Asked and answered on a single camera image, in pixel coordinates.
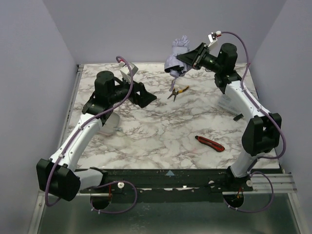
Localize lavender umbrella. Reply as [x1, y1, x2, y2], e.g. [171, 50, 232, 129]
[163, 35, 193, 78]

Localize pink zippered umbrella case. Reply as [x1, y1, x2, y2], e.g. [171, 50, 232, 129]
[99, 112, 120, 136]

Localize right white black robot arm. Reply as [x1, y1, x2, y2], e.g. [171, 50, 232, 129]
[177, 43, 282, 187]

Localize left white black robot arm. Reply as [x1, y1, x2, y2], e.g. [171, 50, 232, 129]
[36, 71, 157, 201]

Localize yellow black pliers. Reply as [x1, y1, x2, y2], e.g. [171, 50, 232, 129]
[167, 78, 190, 102]

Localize red black utility knife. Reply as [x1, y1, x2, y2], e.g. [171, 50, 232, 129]
[195, 136, 225, 152]

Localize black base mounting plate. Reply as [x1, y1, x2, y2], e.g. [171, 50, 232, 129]
[81, 169, 252, 203]

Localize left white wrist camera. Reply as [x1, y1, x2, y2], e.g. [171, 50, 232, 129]
[118, 61, 138, 81]

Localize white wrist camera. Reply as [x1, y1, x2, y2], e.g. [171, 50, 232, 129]
[118, 61, 138, 81]
[208, 31, 222, 49]

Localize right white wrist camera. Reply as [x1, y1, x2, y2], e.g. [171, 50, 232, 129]
[208, 31, 222, 49]

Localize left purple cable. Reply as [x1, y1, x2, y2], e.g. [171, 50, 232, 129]
[44, 56, 138, 215]

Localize purple cable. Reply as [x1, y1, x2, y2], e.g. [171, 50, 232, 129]
[44, 56, 138, 215]
[220, 31, 286, 213]

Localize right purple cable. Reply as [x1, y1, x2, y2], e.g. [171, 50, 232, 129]
[220, 31, 286, 213]

